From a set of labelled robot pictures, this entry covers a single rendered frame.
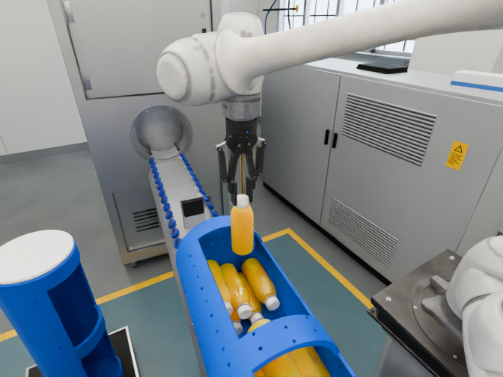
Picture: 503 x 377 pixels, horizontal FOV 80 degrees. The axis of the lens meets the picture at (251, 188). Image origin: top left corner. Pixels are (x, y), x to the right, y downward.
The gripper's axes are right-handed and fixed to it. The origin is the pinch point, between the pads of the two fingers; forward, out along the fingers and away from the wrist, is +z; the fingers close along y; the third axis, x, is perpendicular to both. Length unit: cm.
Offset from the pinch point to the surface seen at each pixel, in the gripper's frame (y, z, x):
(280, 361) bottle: 5.4, 20.0, 35.1
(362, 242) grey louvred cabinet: -128, 110, -69
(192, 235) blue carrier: 13.2, 16.2, -6.7
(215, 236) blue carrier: 5.4, 20.6, -9.2
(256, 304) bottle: -0.6, 34.1, 10.0
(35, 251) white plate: 64, 34, -42
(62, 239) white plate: 56, 34, -46
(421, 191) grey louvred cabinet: -130, 48, -38
